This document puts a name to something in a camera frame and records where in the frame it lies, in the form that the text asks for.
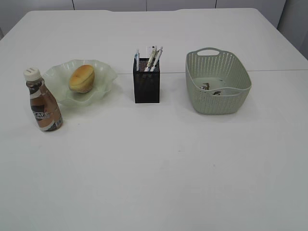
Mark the long paper piece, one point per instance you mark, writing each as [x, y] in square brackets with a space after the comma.
[205, 86]

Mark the light blue click pen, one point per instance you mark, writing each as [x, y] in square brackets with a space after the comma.
[137, 60]

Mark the beige click pen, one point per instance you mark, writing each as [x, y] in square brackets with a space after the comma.
[151, 58]

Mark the grey click pen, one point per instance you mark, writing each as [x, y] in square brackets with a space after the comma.
[156, 60]

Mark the clear plastic ruler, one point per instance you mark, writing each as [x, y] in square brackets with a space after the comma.
[149, 50]

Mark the bread roll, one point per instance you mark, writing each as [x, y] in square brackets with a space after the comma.
[81, 81]

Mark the brown Nescafe coffee bottle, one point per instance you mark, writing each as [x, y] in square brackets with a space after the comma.
[43, 104]

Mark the black mesh pen holder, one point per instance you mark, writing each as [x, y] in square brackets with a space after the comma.
[146, 84]

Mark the pale green plastic basket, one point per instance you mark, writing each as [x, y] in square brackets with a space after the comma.
[224, 72]

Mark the pale green wavy glass plate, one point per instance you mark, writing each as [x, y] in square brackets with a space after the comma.
[57, 81]

